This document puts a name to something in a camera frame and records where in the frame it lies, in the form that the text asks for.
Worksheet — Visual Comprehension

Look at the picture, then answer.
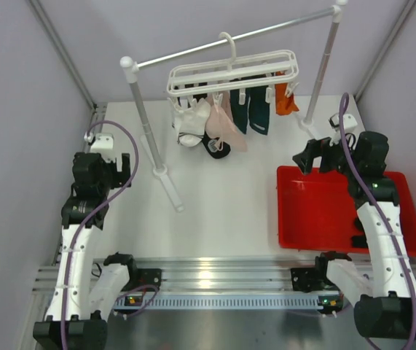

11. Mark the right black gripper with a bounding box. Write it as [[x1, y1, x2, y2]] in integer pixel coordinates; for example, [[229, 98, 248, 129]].
[[294, 128, 361, 178]]

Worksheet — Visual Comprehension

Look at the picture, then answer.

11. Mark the white clip sock hanger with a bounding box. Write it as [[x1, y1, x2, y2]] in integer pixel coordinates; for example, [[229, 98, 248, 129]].
[[167, 32, 299, 103]]

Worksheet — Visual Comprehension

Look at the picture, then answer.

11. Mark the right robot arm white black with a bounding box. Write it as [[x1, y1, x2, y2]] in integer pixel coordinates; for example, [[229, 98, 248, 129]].
[[293, 131, 416, 349]]

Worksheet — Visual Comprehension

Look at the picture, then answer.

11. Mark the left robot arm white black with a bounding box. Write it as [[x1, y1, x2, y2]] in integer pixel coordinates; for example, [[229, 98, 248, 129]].
[[33, 152, 139, 349]]

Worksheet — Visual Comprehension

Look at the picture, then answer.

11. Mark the red plastic tray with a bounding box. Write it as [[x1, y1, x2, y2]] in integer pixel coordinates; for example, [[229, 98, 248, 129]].
[[276, 166, 416, 258]]

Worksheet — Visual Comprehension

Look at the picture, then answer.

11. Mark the orange sock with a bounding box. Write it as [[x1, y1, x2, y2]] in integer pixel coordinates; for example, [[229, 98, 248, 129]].
[[275, 82, 299, 116]]

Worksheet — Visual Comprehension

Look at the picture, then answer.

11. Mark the dark teal sock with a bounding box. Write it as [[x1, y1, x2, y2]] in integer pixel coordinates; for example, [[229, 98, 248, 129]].
[[230, 90, 249, 134], [248, 86, 270, 136]]

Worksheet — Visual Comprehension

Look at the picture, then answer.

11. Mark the white sock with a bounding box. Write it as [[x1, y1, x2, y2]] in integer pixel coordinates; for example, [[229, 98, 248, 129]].
[[170, 98, 211, 147]]

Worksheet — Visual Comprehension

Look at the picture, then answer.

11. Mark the pink sock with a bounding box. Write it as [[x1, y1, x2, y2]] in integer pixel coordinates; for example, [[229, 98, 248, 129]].
[[205, 91, 248, 152]]

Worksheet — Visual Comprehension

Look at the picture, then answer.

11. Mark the black sock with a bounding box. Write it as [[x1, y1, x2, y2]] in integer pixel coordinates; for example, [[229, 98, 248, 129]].
[[202, 133, 231, 160]]

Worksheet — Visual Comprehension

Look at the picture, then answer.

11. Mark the white metal drying rack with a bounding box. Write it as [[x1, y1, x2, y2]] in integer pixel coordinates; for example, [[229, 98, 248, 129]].
[[119, 1, 347, 212]]

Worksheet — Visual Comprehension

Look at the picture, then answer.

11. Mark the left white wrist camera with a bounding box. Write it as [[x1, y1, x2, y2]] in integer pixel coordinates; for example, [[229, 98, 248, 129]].
[[84, 133, 117, 163]]

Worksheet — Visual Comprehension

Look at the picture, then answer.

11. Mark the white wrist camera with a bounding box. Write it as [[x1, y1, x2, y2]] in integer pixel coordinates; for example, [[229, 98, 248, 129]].
[[84, 133, 117, 163], [328, 113, 356, 145]]

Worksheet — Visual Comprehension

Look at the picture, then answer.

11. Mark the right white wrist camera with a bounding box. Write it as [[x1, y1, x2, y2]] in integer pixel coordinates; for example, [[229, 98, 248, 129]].
[[328, 113, 356, 145]]

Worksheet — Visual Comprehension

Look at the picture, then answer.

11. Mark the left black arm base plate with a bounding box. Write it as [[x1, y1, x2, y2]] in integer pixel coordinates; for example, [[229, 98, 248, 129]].
[[133, 268, 162, 288]]

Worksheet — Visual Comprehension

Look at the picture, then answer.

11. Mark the aluminium rail frame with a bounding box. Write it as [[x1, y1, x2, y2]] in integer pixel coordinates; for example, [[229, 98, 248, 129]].
[[32, 257, 416, 296]]

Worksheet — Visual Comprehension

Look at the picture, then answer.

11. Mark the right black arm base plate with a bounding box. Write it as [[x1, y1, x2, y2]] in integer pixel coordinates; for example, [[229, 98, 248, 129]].
[[290, 267, 322, 293]]

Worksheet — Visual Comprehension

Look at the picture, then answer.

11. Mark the grey slotted cable duct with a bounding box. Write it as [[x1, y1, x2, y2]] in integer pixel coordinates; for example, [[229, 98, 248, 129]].
[[113, 293, 344, 311]]

